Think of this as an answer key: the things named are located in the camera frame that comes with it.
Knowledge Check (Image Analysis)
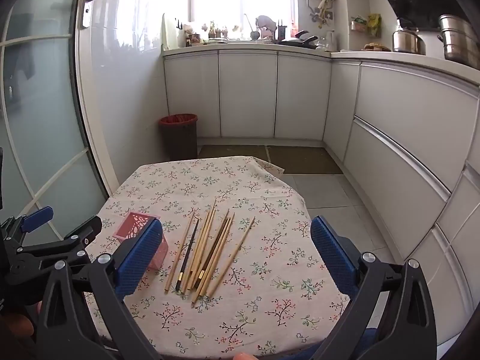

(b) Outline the bunch of bamboo chopsticks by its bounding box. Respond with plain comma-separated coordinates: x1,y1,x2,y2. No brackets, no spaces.
164,198,236,304

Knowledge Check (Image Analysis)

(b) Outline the light bamboo chopstick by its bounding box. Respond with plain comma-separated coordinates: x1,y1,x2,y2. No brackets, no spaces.
206,215,256,299

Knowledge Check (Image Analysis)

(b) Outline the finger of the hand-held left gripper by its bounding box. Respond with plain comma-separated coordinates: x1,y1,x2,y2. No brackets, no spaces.
15,215,103,268
0,206,54,241

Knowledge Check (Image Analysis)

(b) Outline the stainless steel kettle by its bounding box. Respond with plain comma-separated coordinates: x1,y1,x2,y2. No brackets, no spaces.
392,19,426,55

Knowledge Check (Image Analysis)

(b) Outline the clear glass jug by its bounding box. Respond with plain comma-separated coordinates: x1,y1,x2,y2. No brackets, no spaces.
317,30,338,51

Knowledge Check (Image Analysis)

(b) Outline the cluster of windowsill ornaments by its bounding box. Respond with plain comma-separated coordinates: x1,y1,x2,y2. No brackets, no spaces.
184,20,229,46

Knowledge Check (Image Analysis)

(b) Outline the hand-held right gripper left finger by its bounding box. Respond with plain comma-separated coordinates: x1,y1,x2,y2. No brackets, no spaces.
37,217,166,360

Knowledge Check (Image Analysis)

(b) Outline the white cabinet drawer front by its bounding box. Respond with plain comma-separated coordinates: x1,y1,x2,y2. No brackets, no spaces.
343,118,452,259
354,64,480,192

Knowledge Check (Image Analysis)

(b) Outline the person's left hand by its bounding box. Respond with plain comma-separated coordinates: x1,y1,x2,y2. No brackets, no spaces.
0,300,42,360

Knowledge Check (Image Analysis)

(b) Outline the white kitchen countertop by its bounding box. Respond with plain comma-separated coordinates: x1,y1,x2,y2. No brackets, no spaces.
163,39,480,91

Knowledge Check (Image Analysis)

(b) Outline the floral tablecloth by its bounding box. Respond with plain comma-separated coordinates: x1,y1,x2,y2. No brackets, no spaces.
84,156,351,360

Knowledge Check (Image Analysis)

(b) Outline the white cabinet door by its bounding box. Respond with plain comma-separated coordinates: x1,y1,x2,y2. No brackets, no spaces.
164,50,221,138
274,52,332,141
218,49,279,138
322,60,361,162

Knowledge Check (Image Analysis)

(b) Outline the black frying pan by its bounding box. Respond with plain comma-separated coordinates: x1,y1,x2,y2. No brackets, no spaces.
280,30,319,49

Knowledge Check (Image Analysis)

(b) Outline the yellow bag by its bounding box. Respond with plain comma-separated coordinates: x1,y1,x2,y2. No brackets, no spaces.
367,14,382,38

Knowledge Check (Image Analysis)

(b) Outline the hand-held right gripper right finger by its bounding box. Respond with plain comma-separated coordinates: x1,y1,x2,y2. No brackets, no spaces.
309,215,439,360

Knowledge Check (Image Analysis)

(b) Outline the pink perforated chopstick holder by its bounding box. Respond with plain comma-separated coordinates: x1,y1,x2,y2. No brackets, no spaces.
112,212,169,271

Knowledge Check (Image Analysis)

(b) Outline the brown trash bin red liner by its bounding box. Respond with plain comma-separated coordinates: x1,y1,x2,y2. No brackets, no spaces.
158,113,199,161

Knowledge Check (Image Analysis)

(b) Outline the brown floor mat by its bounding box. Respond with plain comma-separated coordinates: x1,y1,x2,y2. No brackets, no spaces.
265,146,344,175
198,145,270,160

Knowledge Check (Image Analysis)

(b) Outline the dark chopstick gold band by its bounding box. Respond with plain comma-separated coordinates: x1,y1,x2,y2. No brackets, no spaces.
175,218,200,292
193,215,230,291

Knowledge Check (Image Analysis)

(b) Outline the frosted glass door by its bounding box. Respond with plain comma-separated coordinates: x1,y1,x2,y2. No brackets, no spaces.
0,0,113,241

